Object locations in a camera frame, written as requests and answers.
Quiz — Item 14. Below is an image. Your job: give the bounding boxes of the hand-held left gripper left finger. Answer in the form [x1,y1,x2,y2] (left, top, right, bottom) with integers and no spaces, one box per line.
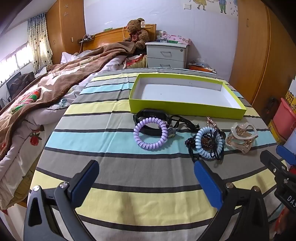
[23,159,100,241]

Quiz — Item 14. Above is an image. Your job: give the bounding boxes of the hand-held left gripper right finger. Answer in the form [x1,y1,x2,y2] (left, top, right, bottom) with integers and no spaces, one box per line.
[193,159,270,241]

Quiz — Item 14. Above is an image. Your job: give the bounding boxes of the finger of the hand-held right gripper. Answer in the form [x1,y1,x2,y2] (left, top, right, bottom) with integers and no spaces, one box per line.
[260,150,290,178]
[276,144,296,166]

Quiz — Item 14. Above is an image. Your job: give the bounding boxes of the clear claw hair clip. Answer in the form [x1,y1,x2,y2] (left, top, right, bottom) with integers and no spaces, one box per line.
[225,122,259,154]

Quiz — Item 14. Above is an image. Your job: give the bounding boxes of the light blue spiral hair tie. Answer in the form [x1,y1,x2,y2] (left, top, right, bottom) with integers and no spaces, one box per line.
[196,126,224,160]

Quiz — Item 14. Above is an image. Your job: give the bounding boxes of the black hair tie with bead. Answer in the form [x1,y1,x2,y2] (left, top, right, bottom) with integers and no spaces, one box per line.
[166,115,201,138]

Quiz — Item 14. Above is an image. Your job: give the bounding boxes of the purple spiral hair tie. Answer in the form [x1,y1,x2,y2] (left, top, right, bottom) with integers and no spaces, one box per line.
[133,117,168,151]

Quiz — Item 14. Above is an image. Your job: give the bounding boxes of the green shallow cardboard box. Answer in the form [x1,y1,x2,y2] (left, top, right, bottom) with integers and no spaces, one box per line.
[129,73,247,120]

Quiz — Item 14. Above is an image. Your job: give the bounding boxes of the black smart band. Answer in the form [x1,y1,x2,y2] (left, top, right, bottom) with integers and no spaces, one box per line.
[133,108,173,136]

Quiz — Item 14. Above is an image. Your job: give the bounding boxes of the yellow cardboard box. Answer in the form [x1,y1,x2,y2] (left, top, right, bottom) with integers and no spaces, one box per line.
[267,120,287,144]

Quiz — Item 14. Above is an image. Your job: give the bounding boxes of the pink plastic bin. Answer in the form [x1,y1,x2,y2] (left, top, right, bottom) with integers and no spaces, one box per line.
[273,97,296,138]

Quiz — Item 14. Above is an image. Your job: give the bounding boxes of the striped tablecloth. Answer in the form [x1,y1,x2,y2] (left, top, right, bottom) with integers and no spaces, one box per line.
[30,68,286,241]

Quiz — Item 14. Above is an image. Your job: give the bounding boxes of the white printed quilt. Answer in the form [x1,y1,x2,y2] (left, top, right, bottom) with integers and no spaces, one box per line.
[0,52,126,210]

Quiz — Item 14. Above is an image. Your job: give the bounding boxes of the plain wooden wardrobe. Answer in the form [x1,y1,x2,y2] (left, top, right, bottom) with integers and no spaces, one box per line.
[228,0,296,114]

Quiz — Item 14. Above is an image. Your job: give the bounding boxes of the brown blanket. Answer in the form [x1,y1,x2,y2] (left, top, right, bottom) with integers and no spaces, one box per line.
[0,42,137,160]

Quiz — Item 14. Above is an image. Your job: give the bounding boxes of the orange bin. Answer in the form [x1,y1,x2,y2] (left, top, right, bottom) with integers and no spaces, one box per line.
[188,64,217,74]

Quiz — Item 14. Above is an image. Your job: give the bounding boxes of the dark jacket on chair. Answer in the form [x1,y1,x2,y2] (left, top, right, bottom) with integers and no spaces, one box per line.
[7,72,36,100]

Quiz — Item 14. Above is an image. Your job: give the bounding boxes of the red and yellow pillow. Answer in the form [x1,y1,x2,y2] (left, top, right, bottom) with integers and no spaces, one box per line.
[124,54,147,69]

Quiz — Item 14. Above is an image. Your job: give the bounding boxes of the white nightstand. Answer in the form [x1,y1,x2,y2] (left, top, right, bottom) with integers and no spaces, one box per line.
[145,42,190,69]

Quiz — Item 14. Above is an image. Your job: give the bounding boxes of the window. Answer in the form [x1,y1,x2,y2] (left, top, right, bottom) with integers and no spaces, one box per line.
[0,42,35,84]

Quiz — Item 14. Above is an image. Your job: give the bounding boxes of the power strip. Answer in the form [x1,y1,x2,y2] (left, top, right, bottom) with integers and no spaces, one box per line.
[79,34,95,43]

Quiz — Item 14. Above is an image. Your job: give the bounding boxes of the wooden headboard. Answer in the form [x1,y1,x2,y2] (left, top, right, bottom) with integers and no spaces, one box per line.
[82,24,157,52]

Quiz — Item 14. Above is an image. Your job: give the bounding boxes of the pink flower print box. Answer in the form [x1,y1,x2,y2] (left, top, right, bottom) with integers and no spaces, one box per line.
[162,34,191,44]

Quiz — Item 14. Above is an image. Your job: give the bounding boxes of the dotted curtain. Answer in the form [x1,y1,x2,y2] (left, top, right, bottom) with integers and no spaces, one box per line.
[27,13,53,73]

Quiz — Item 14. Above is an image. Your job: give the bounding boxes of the wooden wardrobe with star marks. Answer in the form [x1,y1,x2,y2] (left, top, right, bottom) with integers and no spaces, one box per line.
[46,0,86,64]

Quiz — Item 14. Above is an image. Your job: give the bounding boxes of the brown teddy bear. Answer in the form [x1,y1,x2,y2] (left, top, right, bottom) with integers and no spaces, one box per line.
[122,18,150,49]

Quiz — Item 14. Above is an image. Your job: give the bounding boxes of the brown bead bracelet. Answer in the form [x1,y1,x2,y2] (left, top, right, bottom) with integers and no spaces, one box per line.
[201,136,216,151]

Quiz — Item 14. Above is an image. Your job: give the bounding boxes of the cartoon wall poster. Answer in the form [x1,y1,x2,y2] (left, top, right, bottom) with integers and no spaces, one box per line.
[184,0,238,16]

